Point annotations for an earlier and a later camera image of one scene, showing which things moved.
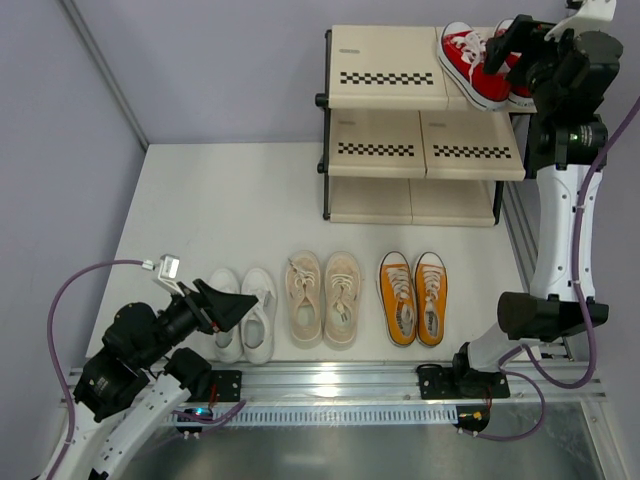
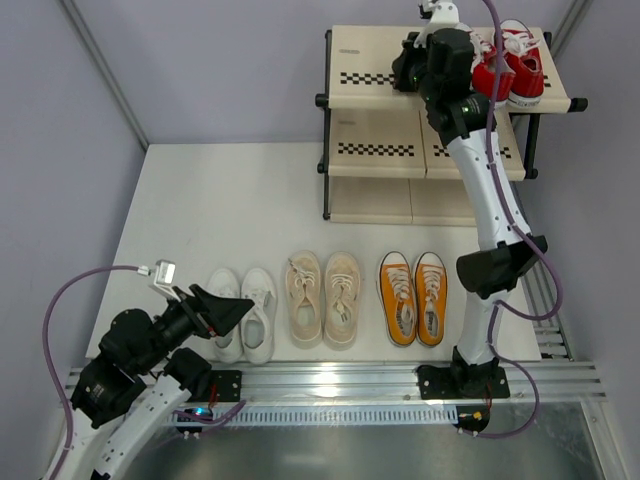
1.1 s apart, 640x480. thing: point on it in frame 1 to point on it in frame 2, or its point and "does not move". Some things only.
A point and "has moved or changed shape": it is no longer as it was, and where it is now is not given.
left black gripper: [204, 314] does not move
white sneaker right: [257, 324] does not move
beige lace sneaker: [303, 276] does not move
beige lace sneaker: [343, 280] does not move
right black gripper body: [523, 62] to [403, 62]
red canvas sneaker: [460, 57] has moved or changed shape
